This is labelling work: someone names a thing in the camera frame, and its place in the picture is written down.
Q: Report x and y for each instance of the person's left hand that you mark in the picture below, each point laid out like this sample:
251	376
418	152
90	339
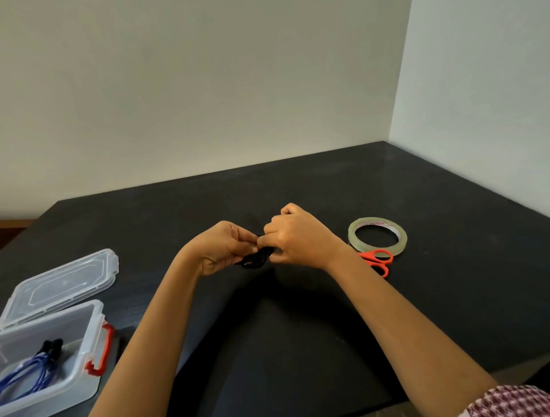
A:
217	249

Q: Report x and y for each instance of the person's right hand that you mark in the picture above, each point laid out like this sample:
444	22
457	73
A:
300	240

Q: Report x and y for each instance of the person's right fingers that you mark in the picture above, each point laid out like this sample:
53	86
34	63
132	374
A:
270	240

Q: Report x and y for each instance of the person's left thumb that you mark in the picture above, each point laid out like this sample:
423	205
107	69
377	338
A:
245	234

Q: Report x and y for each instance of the person's left forearm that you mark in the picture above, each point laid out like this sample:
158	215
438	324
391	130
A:
154	335

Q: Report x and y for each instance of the person's right forearm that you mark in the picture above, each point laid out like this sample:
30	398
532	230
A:
404	326

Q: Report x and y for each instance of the clear tape roll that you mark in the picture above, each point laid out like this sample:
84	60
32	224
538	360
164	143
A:
377	236

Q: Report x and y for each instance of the clear plastic box lid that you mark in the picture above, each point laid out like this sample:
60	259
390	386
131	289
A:
60	285

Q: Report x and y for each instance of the clear plastic storage box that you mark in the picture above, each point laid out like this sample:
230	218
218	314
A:
47	361

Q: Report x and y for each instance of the patterned sleeve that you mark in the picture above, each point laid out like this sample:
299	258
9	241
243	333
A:
507	401

